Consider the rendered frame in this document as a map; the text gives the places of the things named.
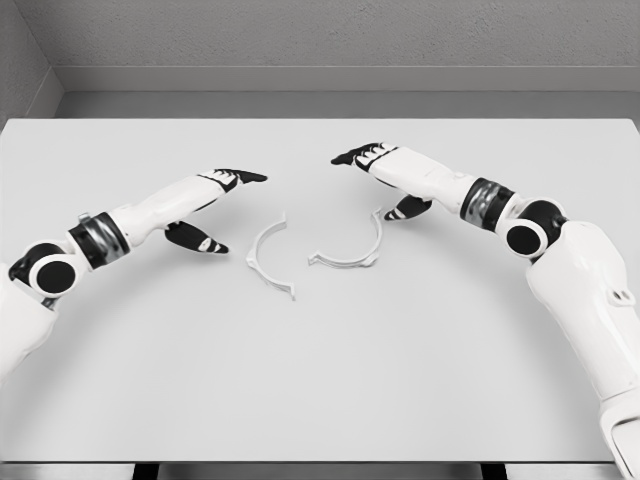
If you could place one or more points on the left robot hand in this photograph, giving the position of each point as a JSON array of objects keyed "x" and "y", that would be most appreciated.
[{"x": 187, "y": 197}]

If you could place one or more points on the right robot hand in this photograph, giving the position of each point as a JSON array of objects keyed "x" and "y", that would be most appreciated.
[{"x": 400, "y": 165}]

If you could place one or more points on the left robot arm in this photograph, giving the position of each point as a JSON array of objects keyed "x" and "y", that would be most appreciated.
[{"x": 75, "y": 260}]

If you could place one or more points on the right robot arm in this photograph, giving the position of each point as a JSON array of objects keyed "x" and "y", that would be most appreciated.
[{"x": 565, "y": 260}]

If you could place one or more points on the white pipe clamp half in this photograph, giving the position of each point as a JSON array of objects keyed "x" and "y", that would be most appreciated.
[
  {"x": 362, "y": 247},
  {"x": 265, "y": 265}
]

